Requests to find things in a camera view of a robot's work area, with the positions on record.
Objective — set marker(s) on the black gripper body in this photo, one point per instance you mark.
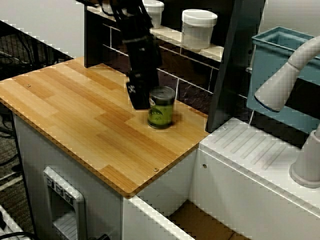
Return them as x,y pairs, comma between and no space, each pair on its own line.
142,55

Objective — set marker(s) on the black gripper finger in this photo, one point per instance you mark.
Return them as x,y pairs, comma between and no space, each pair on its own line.
153,78
140,92

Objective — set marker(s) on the green jar with grey lid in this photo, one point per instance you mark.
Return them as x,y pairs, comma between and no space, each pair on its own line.
161,110

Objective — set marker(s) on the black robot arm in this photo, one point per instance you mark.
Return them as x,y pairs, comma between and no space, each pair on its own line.
130,17

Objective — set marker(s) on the small white lidded tub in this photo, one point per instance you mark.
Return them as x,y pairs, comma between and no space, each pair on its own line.
156,12

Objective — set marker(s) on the large white lidded tub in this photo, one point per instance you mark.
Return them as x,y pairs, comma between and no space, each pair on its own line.
197,30

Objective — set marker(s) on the white toy kitchen unit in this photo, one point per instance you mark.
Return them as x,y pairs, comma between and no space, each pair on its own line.
75,112

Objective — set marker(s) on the black tiled backsplash shelf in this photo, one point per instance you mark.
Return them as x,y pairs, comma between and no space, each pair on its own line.
235,62

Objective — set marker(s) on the black mesh netting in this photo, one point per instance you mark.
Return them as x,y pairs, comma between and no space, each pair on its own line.
30,55

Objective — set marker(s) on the teal plastic bin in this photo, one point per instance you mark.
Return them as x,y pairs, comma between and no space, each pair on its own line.
275,50

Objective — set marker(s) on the grey toy kitchen faucet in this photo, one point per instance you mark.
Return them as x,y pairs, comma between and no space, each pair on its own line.
282,85

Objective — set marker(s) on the grey dishwasher control panel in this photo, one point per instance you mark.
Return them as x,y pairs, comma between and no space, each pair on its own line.
65,200

